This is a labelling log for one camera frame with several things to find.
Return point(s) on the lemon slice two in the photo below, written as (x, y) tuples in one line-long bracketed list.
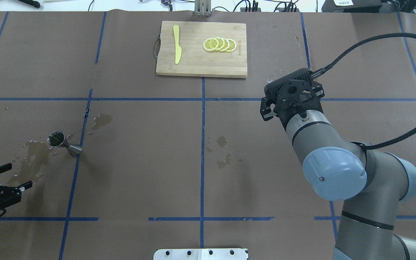
[(220, 43)]

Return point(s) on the aluminium frame post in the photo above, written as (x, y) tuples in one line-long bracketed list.
[(202, 8)]

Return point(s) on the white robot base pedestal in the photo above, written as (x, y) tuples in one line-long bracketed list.
[(202, 254)]

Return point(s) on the lemon slice three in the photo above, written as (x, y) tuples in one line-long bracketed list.
[(226, 45)]

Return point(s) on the lemon slice four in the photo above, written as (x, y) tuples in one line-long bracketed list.
[(232, 46)]

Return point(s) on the clear glass measuring cup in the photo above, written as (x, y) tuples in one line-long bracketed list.
[(276, 75)]

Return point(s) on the black handheld tool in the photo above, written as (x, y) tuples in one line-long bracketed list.
[(32, 3)]

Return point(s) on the lemon slice one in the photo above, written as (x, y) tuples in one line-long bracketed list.
[(210, 44)]

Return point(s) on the yellow plastic knife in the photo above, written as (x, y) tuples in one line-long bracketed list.
[(178, 48)]

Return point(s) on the black box on table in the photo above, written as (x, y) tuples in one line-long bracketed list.
[(351, 6)]

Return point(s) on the steel jigger shaker cup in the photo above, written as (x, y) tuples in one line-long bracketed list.
[(58, 139)]

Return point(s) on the bamboo cutting board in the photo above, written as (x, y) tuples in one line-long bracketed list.
[(195, 61)]

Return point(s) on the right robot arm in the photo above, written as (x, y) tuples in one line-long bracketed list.
[(370, 183)]

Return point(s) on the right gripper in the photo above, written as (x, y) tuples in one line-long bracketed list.
[(265, 111)]

